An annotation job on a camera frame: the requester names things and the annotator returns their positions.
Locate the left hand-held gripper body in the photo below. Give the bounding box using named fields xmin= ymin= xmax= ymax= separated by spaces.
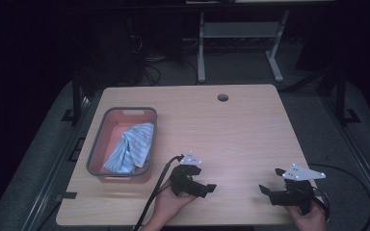
xmin=169 ymin=150 xmax=208 ymax=197

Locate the grey metal table frame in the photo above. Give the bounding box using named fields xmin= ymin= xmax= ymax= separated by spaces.
xmin=197 ymin=10 xmax=291 ymax=84

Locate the aluminium rail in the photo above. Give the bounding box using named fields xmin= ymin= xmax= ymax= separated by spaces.
xmin=319 ymin=94 xmax=370 ymax=222
xmin=20 ymin=92 xmax=105 ymax=231

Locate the blue striped cloth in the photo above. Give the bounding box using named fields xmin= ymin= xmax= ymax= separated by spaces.
xmin=102 ymin=121 xmax=155 ymax=174

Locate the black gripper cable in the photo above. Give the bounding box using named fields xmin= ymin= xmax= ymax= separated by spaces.
xmin=132 ymin=154 xmax=185 ymax=231
xmin=307 ymin=163 xmax=370 ymax=231

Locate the person's left hand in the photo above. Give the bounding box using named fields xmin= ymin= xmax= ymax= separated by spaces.
xmin=140 ymin=180 xmax=198 ymax=231

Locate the tangle of floor cables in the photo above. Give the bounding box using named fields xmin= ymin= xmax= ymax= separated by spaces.
xmin=126 ymin=17 xmax=200 ymax=88

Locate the black metal post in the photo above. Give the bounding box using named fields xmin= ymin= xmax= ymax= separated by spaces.
xmin=333 ymin=68 xmax=361 ymax=127
xmin=61 ymin=70 xmax=88 ymax=123

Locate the pink basket with grey rim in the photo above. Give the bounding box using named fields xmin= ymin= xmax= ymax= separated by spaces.
xmin=86 ymin=106 xmax=158 ymax=184

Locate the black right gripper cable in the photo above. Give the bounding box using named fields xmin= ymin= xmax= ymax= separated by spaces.
xmin=307 ymin=163 xmax=370 ymax=231

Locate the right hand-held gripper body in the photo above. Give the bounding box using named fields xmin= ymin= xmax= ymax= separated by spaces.
xmin=269 ymin=164 xmax=327 ymax=216

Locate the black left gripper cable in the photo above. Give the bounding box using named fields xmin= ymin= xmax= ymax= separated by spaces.
xmin=132 ymin=154 xmax=185 ymax=231

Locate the person's right hand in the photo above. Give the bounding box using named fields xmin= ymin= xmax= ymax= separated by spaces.
xmin=284 ymin=199 xmax=329 ymax=231

